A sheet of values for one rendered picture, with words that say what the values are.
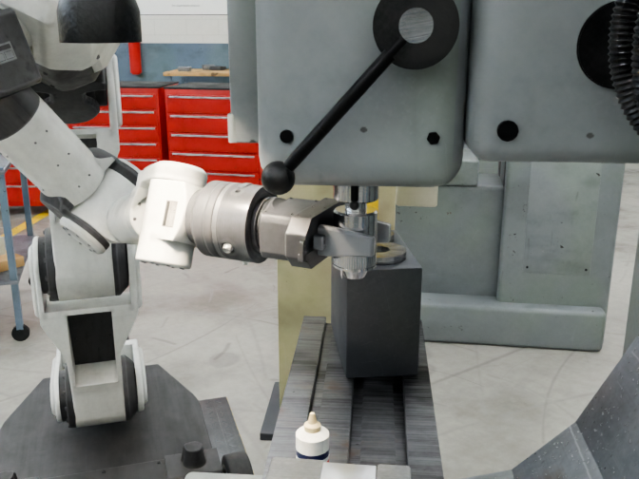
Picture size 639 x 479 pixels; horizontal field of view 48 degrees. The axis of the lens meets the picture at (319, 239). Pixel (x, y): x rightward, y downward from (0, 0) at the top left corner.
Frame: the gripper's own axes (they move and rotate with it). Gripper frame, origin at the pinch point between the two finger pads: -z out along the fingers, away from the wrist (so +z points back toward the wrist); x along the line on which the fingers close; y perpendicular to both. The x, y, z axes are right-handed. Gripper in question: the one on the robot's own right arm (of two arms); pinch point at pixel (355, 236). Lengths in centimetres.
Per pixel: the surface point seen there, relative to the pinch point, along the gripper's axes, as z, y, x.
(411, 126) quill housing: -7.8, -13.2, -7.9
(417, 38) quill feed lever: -8.9, -20.8, -11.0
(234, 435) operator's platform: 61, 85, 78
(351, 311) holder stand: 11.1, 21.8, 29.6
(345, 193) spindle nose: 0.3, -5.2, -2.4
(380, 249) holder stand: 9.7, 14.2, 39.3
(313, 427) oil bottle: 4.5, 23.9, -0.6
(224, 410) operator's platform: 70, 85, 89
